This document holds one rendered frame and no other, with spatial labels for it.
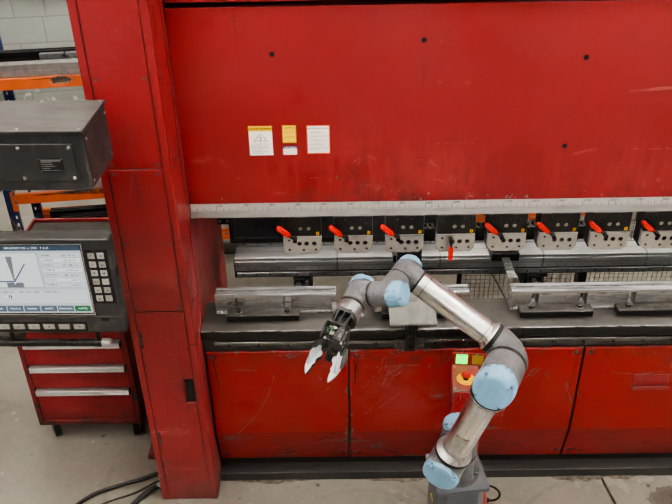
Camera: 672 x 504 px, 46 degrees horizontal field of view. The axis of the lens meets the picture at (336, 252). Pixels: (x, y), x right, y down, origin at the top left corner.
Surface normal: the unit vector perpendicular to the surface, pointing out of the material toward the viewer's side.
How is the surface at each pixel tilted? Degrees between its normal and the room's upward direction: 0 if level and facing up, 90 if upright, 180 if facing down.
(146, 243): 90
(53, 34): 90
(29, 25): 90
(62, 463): 0
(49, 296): 90
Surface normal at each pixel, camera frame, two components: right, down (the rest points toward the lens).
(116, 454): -0.02, -0.85
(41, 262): -0.02, 0.53
